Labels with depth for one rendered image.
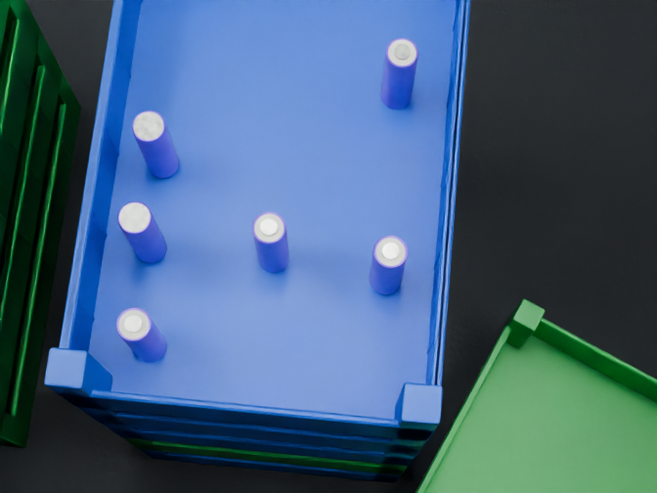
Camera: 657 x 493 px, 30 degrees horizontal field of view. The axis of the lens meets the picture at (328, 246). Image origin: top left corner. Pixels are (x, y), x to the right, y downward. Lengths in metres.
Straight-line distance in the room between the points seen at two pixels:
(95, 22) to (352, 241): 0.49
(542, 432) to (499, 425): 0.04
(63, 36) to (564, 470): 0.58
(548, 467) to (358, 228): 0.38
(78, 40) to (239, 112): 0.41
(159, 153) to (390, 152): 0.14
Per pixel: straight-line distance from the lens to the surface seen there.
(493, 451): 1.02
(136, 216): 0.66
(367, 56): 0.75
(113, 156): 0.73
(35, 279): 1.01
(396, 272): 0.66
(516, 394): 1.03
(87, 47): 1.13
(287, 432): 0.72
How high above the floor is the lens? 1.01
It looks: 75 degrees down
